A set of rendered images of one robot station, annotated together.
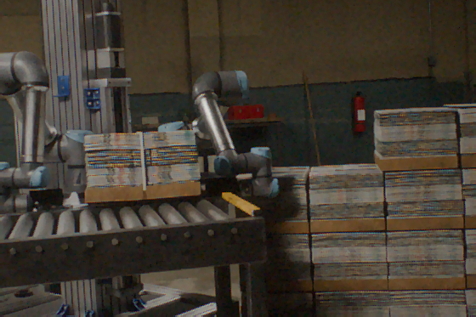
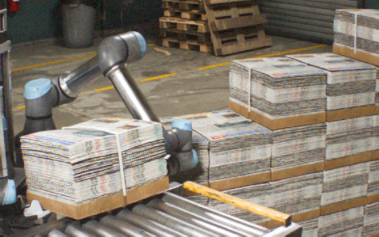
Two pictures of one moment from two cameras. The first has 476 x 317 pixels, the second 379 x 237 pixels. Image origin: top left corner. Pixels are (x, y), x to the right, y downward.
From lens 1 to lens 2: 145 cm
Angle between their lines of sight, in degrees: 35
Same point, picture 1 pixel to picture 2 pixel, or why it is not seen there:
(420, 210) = (296, 160)
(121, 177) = (103, 185)
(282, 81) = not seen: outside the picture
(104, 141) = (86, 149)
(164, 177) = (139, 177)
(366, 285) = not seen: hidden behind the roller
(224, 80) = (130, 46)
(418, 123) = (301, 85)
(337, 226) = (232, 183)
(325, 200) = (223, 160)
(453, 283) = (312, 214)
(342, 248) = not seen: hidden behind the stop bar
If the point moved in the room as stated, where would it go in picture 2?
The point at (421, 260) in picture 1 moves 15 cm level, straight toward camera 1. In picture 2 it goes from (292, 201) to (308, 213)
